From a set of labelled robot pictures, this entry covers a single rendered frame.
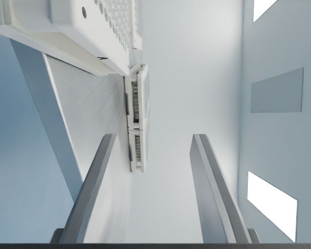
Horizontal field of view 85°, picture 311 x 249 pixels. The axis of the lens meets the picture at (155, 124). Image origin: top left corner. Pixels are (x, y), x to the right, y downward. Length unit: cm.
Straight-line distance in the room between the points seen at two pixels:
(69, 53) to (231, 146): 409
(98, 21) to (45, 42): 5
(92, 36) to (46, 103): 13
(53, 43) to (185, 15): 423
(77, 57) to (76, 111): 9
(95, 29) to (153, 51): 385
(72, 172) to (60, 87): 15
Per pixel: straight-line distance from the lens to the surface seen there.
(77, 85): 31
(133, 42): 49
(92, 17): 19
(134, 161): 87
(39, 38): 20
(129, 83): 71
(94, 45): 19
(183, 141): 388
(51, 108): 27
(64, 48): 23
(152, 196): 422
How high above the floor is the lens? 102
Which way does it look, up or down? level
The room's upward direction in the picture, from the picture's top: 90 degrees clockwise
